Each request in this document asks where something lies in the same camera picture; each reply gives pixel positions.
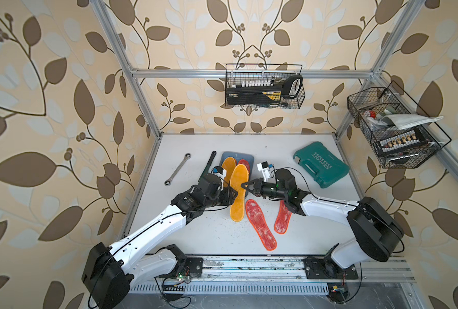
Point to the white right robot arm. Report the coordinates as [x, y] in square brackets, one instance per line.
[376, 234]

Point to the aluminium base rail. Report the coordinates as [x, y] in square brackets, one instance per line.
[267, 275]

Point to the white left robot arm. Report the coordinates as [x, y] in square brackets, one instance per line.
[110, 271]

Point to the white folded paper bag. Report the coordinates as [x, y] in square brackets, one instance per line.
[406, 121]

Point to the grey-blue storage tray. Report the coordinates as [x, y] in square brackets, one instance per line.
[238, 157]

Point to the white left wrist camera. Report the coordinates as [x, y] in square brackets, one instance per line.
[219, 171]

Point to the green plastic tool case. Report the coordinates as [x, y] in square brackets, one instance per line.
[324, 167]

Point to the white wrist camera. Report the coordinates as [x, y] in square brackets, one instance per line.
[267, 170]
[219, 171]

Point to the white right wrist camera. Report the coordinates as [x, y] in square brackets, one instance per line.
[267, 170]

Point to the black wire basket right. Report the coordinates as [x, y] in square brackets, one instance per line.
[368, 106]

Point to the red insole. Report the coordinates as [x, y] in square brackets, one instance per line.
[283, 219]
[257, 219]
[245, 163]

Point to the socket bit set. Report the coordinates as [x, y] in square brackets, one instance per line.
[405, 140]

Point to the yellow insole vertical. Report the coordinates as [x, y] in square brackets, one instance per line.
[239, 176]

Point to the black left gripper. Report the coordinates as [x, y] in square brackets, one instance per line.
[229, 194]

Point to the yellow insole horizontal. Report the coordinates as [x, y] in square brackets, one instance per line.
[228, 165]

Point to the aluminium frame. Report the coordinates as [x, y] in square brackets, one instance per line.
[175, 52]

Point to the black wire basket back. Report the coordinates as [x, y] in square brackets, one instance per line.
[264, 85]

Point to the black wire basket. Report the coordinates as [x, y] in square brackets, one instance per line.
[264, 85]
[368, 106]

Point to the black yellow tool box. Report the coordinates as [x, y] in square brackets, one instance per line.
[258, 95]

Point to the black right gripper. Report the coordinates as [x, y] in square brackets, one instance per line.
[257, 190]

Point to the green pipe wrench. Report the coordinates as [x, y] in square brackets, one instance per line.
[209, 164]

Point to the silver combination wrench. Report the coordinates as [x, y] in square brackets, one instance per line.
[168, 182]

